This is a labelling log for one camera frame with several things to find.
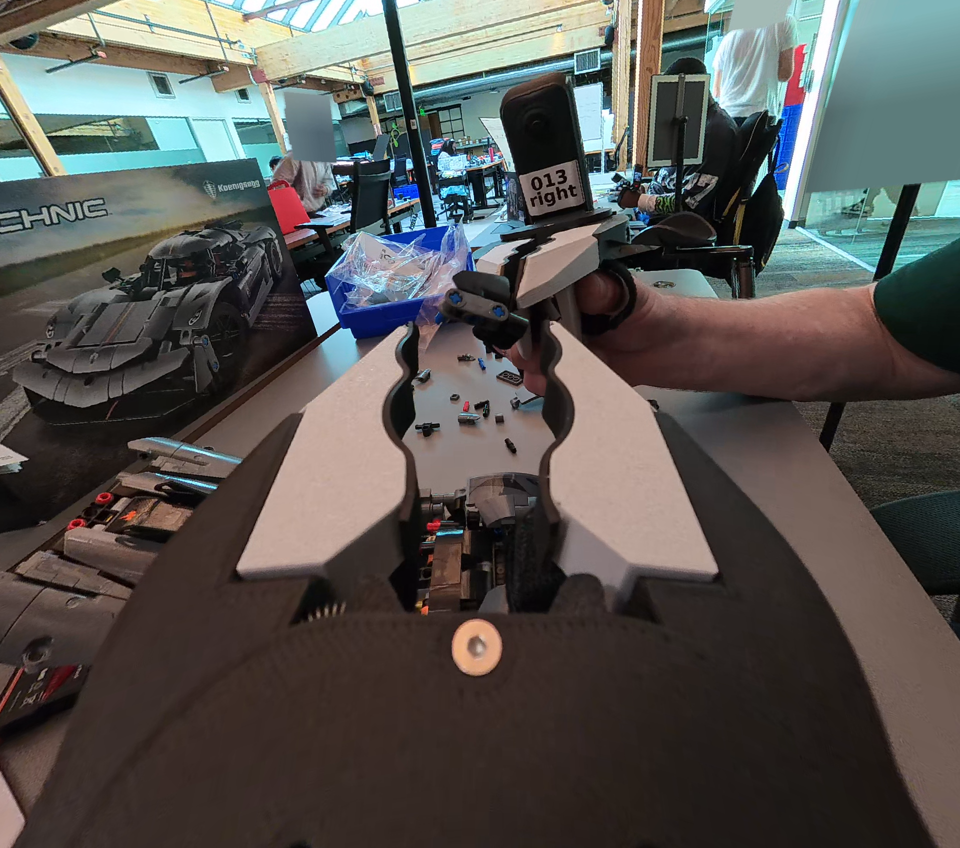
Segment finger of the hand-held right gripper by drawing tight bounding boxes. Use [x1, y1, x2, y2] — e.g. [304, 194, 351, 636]
[514, 221, 603, 311]
[474, 229, 556, 294]

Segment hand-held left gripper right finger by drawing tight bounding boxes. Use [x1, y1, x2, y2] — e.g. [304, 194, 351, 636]
[538, 321, 723, 615]

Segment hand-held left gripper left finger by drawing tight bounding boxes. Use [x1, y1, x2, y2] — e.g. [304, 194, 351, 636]
[234, 321, 423, 590]

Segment black lego piece blue pins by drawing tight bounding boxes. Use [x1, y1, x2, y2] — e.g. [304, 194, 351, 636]
[441, 269, 532, 348]

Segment grey lego car model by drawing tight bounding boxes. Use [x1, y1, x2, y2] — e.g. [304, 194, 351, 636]
[0, 435, 560, 733]

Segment person's right forearm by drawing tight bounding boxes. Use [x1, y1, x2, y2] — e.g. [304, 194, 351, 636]
[675, 281, 960, 405]

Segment scattered small lego pieces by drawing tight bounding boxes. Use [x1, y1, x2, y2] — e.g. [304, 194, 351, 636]
[414, 353, 543, 457]

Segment lego car set box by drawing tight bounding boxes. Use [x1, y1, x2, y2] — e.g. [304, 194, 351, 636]
[0, 158, 318, 536]

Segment person's right hand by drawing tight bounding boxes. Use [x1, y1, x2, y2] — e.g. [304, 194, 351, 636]
[516, 266, 676, 401]

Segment slanted white board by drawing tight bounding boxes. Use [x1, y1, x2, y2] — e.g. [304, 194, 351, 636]
[480, 116, 519, 167]

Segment white whiteboard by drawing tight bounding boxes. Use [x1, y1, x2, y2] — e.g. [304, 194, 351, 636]
[579, 84, 606, 152]

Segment pile of clear plastic bags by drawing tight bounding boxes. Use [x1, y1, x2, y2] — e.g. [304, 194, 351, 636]
[327, 225, 475, 328]

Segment black office chair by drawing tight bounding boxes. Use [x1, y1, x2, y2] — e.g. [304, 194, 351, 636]
[630, 109, 785, 298]
[351, 158, 395, 236]

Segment grey board on stand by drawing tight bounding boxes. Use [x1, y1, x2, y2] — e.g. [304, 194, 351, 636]
[648, 73, 711, 219]

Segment blue plastic bin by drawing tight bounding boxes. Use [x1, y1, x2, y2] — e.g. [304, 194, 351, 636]
[326, 225, 477, 341]

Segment wooden office desk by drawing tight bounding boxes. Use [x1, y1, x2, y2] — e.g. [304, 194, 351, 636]
[294, 197, 421, 264]

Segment wooden support column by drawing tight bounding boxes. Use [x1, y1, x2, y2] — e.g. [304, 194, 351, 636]
[633, 0, 672, 167]

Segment black metal pole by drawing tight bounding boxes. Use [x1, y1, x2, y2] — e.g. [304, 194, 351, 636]
[360, 0, 440, 230]

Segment black backpack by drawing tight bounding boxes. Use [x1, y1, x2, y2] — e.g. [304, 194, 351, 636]
[738, 169, 786, 275]

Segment red bag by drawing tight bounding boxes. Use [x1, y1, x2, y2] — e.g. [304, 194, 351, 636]
[267, 180, 311, 236]

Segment teal chair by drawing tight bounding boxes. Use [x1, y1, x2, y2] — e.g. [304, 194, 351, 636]
[870, 491, 960, 596]

